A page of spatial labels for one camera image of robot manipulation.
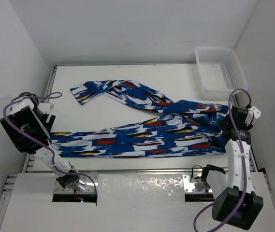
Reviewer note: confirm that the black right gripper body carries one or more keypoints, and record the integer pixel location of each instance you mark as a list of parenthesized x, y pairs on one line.
[(224, 122)]

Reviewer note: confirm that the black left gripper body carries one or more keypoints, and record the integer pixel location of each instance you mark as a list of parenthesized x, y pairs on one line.
[(43, 117)]

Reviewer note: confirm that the blue white red patterned trousers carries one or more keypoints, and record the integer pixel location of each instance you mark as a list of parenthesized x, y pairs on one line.
[(182, 128)]

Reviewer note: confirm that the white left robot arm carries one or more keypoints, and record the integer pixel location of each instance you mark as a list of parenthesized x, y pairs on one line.
[(29, 127)]

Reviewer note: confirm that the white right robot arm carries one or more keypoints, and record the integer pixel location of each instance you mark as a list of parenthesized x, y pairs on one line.
[(235, 199)]

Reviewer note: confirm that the white plastic mesh basket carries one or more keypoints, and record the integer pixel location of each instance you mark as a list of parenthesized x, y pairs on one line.
[(220, 71)]

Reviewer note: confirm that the white front cover panel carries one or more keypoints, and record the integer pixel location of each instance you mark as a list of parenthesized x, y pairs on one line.
[(126, 203)]

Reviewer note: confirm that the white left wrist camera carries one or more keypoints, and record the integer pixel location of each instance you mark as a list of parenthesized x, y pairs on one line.
[(45, 107)]

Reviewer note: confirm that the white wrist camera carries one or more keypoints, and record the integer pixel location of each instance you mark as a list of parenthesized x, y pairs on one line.
[(253, 114), (45, 107)]

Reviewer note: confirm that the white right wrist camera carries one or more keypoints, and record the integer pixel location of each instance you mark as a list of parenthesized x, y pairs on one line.
[(253, 114)]

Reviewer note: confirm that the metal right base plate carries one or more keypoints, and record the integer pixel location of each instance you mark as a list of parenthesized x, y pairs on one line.
[(194, 185)]

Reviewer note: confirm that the metal base plate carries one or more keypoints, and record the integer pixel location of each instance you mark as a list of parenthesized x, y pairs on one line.
[(84, 186), (194, 185)]

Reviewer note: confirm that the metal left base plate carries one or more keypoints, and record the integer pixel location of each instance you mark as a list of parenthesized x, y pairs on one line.
[(84, 186)]

